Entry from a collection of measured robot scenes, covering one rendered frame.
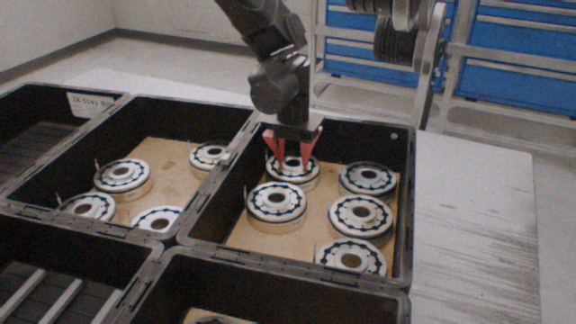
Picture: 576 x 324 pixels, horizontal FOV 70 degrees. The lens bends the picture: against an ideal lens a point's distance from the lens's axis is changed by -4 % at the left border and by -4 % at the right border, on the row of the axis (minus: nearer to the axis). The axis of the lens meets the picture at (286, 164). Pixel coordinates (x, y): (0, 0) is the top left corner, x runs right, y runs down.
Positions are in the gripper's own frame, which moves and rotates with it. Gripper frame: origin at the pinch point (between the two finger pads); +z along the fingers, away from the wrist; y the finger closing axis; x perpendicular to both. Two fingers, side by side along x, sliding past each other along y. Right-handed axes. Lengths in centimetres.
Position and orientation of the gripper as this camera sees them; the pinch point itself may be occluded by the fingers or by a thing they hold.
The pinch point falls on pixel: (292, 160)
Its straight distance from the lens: 79.8
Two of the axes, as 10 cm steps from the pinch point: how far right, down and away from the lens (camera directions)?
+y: 9.3, 2.0, -3.1
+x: 3.7, -5.3, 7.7
